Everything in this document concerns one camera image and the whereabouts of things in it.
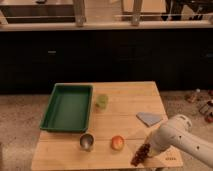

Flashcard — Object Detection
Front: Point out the green plastic cup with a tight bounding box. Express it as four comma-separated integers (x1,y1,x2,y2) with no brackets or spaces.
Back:
96,94,108,109

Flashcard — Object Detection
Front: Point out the left metal post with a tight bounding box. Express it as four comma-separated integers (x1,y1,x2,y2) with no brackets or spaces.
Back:
73,0,86,27

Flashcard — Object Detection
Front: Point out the right metal post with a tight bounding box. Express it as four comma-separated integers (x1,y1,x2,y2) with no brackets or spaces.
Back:
131,0,143,26

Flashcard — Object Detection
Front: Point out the wooden table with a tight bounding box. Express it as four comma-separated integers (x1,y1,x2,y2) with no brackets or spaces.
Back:
30,81,184,171

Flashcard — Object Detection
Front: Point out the blue folded cloth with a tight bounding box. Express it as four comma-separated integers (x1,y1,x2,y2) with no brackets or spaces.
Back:
136,112,162,127

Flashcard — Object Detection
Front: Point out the red yellow apple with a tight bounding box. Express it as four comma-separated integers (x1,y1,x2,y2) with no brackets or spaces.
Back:
111,135,125,151

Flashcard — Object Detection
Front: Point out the clutter on floor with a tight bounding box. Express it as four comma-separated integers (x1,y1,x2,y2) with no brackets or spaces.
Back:
185,89,213,123

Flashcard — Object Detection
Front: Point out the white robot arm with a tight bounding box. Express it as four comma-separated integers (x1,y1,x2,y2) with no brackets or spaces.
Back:
146,114,213,168

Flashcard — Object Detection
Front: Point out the small metal cup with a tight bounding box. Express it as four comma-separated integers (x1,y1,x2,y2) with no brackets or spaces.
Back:
80,134,94,151

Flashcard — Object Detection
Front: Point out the green plastic tray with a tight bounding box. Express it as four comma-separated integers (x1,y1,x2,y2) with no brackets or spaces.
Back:
40,83,93,133

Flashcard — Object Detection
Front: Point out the dark red grape bunch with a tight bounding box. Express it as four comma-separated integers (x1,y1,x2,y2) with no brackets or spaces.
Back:
131,144,150,167

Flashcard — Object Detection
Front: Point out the metal post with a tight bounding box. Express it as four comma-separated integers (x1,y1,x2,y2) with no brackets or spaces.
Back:
73,0,86,27
131,0,143,26

